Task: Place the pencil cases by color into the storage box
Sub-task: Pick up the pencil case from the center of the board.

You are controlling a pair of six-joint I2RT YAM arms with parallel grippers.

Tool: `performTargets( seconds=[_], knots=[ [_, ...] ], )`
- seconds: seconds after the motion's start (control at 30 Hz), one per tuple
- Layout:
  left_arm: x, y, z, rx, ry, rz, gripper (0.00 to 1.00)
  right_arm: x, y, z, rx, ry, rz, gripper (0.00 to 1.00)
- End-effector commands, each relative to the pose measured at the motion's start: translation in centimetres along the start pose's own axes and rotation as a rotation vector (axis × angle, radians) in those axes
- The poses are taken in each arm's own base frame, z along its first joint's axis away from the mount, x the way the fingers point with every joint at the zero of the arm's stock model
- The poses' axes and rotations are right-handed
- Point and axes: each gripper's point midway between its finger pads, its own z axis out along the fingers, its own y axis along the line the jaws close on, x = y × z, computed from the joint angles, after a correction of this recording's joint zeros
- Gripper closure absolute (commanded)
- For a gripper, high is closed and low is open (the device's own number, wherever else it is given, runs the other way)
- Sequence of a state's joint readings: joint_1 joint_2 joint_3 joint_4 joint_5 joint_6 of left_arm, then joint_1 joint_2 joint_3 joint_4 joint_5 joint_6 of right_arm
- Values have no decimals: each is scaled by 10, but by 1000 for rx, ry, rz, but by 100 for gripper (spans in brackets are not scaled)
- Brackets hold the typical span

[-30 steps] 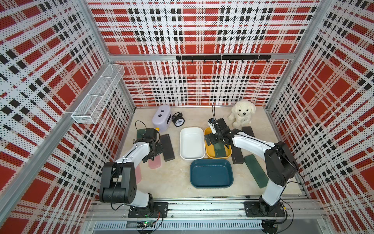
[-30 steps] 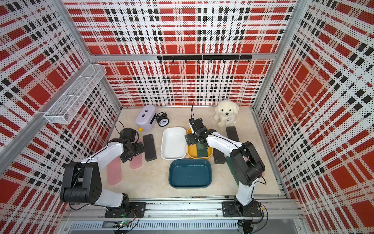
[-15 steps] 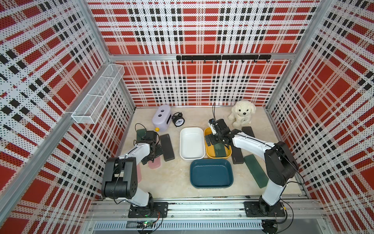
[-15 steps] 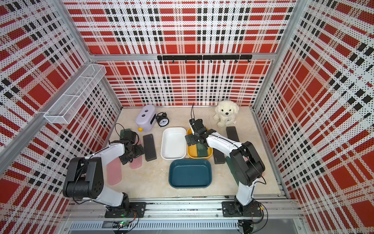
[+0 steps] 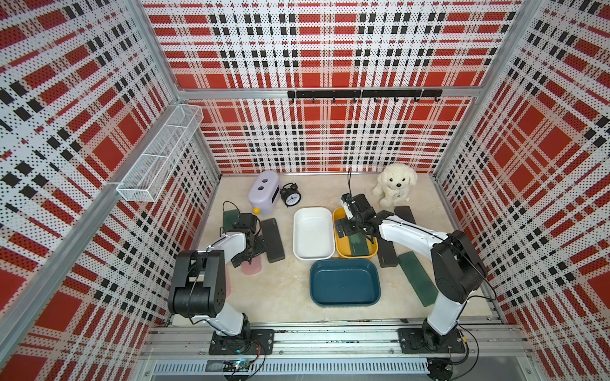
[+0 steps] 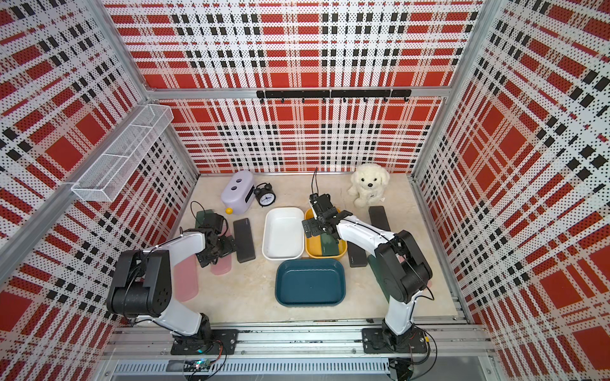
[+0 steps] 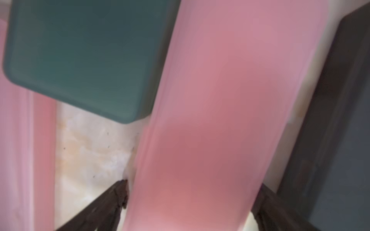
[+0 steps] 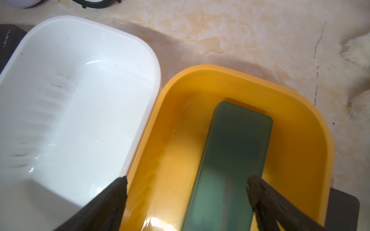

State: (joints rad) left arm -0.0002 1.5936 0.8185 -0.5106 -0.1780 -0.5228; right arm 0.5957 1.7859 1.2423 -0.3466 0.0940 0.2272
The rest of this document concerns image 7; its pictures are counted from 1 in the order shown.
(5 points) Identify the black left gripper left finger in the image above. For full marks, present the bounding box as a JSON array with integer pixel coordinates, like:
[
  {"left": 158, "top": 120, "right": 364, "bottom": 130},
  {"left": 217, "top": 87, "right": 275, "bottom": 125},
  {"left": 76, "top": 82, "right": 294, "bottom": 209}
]
[{"left": 57, "top": 180, "right": 129, "bottom": 231}]

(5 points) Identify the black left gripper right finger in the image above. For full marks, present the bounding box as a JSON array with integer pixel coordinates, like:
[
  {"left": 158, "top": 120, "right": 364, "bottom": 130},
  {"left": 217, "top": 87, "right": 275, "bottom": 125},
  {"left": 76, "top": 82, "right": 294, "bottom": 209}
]
[{"left": 251, "top": 184, "right": 318, "bottom": 231}]

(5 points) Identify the pink pencil case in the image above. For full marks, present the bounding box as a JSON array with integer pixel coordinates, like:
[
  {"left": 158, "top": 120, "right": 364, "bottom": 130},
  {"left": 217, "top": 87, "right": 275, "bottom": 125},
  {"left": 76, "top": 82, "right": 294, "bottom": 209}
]
[
  {"left": 123, "top": 1, "right": 329, "bottom": 231},
  {"left": 0, "top": 18, "right": 57, "bottom": 231}
]

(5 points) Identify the dark grey pencil case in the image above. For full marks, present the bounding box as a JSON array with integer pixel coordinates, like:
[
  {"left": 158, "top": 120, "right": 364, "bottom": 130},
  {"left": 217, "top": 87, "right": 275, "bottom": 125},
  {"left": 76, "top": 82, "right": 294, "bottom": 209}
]
[{"left": 277, "top": 4, "right": 370, "bottom": 231}]

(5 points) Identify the dark green pencil case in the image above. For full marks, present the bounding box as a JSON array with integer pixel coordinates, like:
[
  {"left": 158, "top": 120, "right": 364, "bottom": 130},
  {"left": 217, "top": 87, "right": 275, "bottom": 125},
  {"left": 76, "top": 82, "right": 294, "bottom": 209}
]
[{"left": 3, "top": 1, "right": 180, "bottom": 124}]

